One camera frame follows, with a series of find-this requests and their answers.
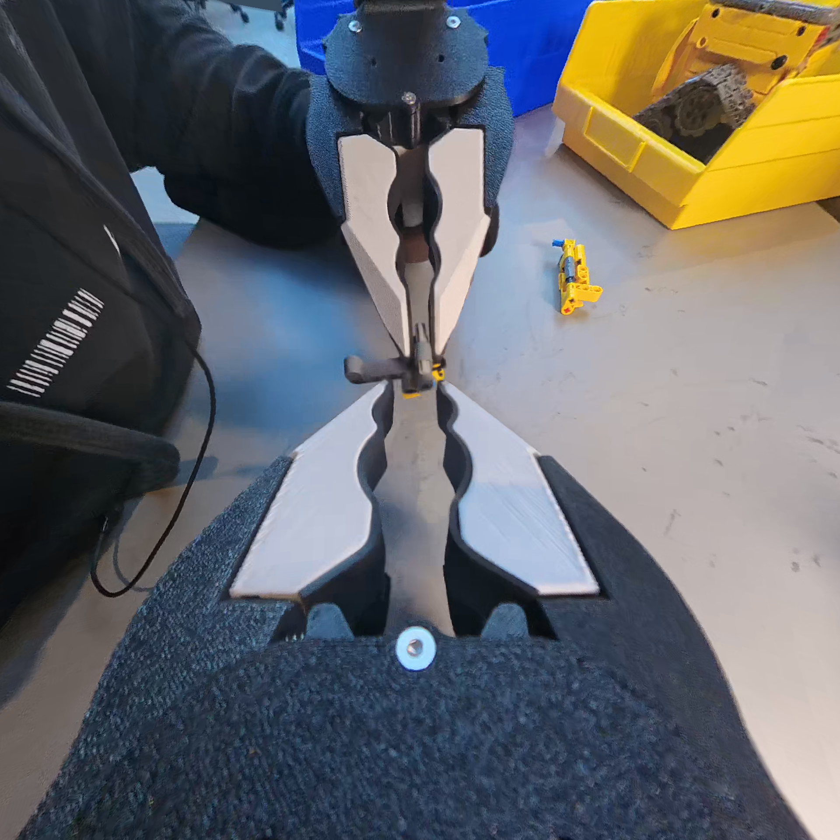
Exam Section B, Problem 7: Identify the yellow tracked toy vehicle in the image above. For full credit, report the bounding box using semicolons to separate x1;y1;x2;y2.
633;0;840;165

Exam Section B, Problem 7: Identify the person's left forearm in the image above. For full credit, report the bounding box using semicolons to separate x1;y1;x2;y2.
128;0;339;250

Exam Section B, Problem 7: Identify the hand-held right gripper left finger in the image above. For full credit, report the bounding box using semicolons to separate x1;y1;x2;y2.
228;381;395;635

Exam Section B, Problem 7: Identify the grey desk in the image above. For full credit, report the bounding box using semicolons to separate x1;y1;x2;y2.
0;98;840;840

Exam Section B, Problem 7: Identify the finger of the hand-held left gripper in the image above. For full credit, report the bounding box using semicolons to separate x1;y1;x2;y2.
336;134;413;358
425;126;493;358

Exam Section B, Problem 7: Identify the person's black printed hoodie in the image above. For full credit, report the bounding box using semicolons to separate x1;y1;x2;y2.
0;0;204;657

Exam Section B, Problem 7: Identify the blue storage bin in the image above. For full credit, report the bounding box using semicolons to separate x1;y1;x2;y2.
294;0;595;118

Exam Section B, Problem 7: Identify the grey and yellow brick assembly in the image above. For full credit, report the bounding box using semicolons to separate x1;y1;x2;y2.
344;322;447;399

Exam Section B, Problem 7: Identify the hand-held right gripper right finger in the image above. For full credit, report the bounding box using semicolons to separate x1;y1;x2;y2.
436;382;601;636

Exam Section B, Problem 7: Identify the black hoodie drawstring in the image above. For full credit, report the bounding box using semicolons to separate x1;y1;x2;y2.
91;341;217;598

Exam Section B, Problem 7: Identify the yellow brick piston assembly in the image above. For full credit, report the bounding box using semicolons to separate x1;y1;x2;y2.
553;238;603;315

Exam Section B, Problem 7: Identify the large yellow storage bin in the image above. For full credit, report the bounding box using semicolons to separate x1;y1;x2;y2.
553;0;840;231

